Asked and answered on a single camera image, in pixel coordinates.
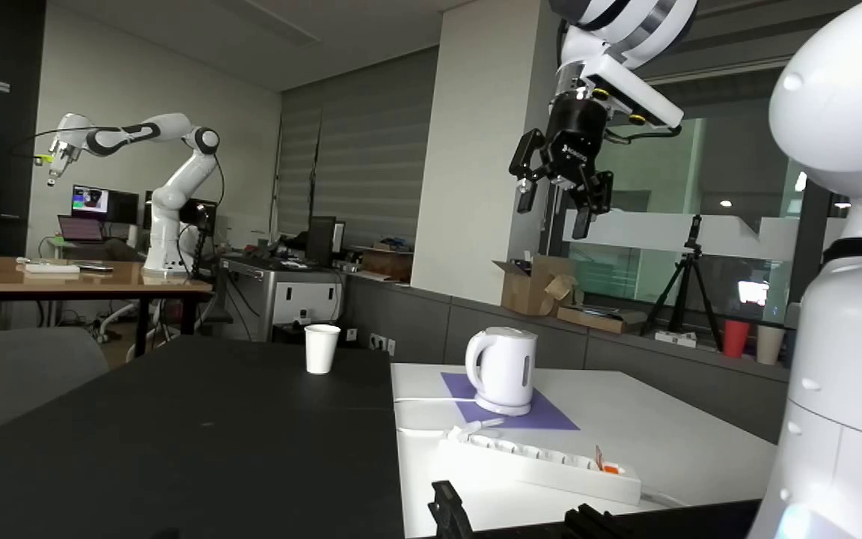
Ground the red cup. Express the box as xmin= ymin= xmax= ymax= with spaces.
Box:
xmin=723 ymin=321 xmax=753 ymax=360

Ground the beige cup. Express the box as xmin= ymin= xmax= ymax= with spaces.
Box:
xmin=754 ymin=327 xmax=786 ymax=365

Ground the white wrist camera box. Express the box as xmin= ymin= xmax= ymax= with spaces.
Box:
xmin=582 ymin=58 xmax=684 ymax=130

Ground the grey cabinet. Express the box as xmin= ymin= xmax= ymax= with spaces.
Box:
xmin=218 ymin=260 xmax=346 ymax=341

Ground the white electric kettle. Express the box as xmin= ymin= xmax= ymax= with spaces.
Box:
xmin=464 ymin=327 xmax=537 ymax=417

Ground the cardboard box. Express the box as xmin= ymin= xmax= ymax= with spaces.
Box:
xmin=501 ymin=258 xmax=579 ymax=317

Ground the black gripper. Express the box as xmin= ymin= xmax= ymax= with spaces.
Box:
xmin=510 ymin=89 xmax=613 ymax=240

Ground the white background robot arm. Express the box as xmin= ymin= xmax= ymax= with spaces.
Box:
xmin=37 ymin=110 xmax=221 ymax=275

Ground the white paper cup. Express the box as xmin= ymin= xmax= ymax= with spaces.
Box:
xmin=307 ymin=324 xmax=341 ymax=375

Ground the white power strip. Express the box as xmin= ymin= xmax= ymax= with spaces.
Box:
xmin=437 ymin=428 xmax=645 ymax=504

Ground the black camera tripod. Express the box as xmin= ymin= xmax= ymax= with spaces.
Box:
xmin=642 ymin=215 xmax=723 ymax=345

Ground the white robot arm foreground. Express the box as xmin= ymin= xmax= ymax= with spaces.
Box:
xmin=510 ymin=0 xmax=862 ymax=539

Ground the computer monitor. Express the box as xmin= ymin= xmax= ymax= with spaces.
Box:
xmin=73 ymin=185 xmax=139 ymax=225

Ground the purple paper mat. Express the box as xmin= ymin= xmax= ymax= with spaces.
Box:
xmin=437 ymin=368 xmax=585 ymax=435

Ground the wooden desk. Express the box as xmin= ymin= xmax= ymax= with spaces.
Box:
xmin=0 ymin=258 xmax=214 ymax=357

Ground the grey chair back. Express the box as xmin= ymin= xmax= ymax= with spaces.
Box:
xmin=0 ymin=327 xmax=108 ymax=426

